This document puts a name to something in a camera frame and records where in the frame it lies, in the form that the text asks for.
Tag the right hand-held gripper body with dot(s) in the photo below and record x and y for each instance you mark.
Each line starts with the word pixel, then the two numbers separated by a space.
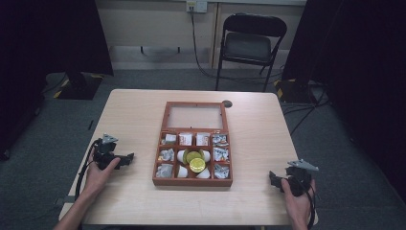
pixel 298 182

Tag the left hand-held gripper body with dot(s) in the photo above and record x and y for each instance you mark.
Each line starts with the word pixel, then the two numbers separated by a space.
pixel 103 155

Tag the person's right hand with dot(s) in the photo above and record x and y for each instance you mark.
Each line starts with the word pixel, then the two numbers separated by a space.
pixel 297 206

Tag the person's left hand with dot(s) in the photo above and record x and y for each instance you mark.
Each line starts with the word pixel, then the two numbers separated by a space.
pixel 97 179

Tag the grey crumpled sachet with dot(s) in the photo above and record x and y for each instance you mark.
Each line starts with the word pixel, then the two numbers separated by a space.
pixel 164 171
pixel 166 155

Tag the white green sachet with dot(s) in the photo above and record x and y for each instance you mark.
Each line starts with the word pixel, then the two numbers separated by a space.
pixel 169 139

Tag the white creamer cup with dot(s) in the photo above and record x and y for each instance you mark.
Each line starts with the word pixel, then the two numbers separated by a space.
pixel 207 155
pixel 182 172
pixel 180 156
pixel 203 174

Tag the white blue printed sachet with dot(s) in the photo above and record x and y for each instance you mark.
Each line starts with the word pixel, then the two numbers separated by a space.
pixel 221 154
pixel 221 171
pixel 220 140

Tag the white red sachet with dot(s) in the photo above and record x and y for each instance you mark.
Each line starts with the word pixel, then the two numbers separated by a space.
pixel 185 139
pixel 202 139

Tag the green lid creamer cup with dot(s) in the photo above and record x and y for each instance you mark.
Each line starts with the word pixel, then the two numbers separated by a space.
pixel 193 156

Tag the brown wooden compartment box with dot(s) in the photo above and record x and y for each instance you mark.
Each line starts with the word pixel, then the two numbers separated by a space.
pixel 191 182

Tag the black stand base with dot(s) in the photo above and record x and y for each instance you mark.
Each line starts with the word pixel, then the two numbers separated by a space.
pixel 79 87
pixel 292 91

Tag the black curtain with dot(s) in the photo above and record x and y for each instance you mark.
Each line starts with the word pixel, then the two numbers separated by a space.
pixel 360 64
pixel 48 41

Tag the black folding chair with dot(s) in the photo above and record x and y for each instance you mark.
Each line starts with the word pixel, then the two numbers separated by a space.
pixel 247 46

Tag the white wall socket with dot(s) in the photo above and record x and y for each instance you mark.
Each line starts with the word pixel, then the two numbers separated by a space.
pixel 196 5

